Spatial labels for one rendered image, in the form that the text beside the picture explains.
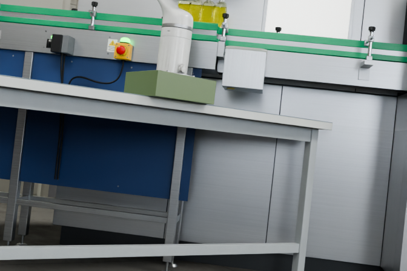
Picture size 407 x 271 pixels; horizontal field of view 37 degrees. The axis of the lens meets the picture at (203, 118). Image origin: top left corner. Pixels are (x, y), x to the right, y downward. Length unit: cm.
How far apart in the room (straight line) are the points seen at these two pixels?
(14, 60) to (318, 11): 146
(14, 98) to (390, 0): 187
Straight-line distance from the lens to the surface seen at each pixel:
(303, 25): 299
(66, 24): 287
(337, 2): 303
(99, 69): 279
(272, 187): 297
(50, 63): 286
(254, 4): 300
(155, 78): 214
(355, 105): 300
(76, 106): 211
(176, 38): 229
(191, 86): 221
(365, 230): 303
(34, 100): 206
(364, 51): 284
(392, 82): 282
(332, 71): 278
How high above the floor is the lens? 63
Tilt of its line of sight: 2 degrees up
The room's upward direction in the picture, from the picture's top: 6 degrees clockwise
